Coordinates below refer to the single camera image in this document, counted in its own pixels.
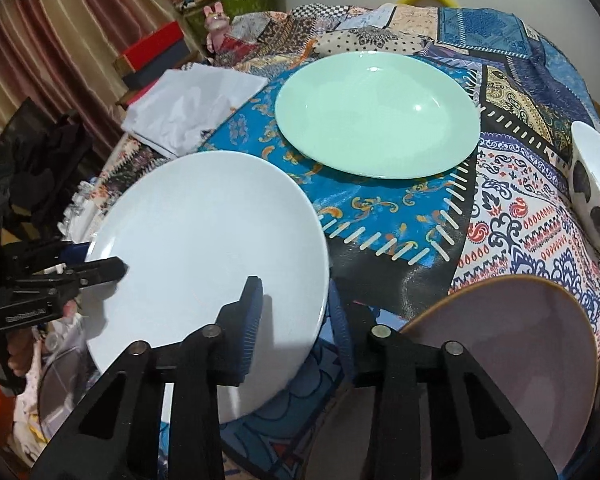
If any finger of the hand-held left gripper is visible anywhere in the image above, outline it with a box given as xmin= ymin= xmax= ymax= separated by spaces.
xmin=55 ymin=256 xmax=130 ymax=291
xmin=10 ymin=240 xmax=93 ymax=267

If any lavender bowl with brown rim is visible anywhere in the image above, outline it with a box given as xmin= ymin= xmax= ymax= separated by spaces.
xmin=305 ymin=275 xmax=600 ymax=480

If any green box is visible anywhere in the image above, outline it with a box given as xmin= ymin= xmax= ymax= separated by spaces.
xmin=182 ymin=0 xmax=273 ymax=36

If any patchwork patterned tablecloth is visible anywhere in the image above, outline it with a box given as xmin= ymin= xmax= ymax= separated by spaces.
xmin=55 ymin=4 xmax=600 ymax=480

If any dark blue box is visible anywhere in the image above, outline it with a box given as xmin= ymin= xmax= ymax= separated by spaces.
xmin=122 ymin=40 xmax=191 ymax=88

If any white plate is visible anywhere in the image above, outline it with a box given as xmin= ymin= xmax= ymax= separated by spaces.
xmin=82 ymin=151 xmax=331 ymax=426

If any pink bunny toy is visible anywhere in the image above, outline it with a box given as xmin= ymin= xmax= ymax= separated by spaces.
xmin=202 ymin=4 xmax=231 ymax=53

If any round clear lid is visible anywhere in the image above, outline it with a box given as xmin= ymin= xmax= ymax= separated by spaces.
xmin=35 ymin=345 xmax=101 ymax=441

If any red box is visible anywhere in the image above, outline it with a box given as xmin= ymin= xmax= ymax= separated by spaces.
xmin=122 ymin=21 xmax=186 ymax=68

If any black plastic bag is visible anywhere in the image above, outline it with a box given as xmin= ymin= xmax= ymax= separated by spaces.
xmin=0 ymin=97 xmax=96 ymax=231

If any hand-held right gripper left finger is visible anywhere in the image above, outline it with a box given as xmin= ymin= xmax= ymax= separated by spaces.
xmin=30 ymin=276 xmax=264 ymax=480

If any white cloth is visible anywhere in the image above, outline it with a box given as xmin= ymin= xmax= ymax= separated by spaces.
xmin=121 ymin=62 xmax=270 ymax=158

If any white bowl with black spots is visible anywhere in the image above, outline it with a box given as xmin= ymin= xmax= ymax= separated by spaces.
xmin=567 ymin=121 xmax=600 ymax=257

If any striped curtain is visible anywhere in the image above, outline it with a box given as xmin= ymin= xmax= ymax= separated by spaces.
xmin=0 ymin=0 xmax=181 ymax=161

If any person's left hand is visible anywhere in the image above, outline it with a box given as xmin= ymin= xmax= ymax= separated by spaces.
xmin=7 ymin=330 xmax=37 ymax=387

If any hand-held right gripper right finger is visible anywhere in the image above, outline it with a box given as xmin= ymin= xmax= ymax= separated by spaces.
xmin=328 ymin=280 xmax=561 ymax=480

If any mint green plate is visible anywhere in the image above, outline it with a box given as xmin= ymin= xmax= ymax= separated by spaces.
xmin=274 ymin=51 xmax=482 ymax=180

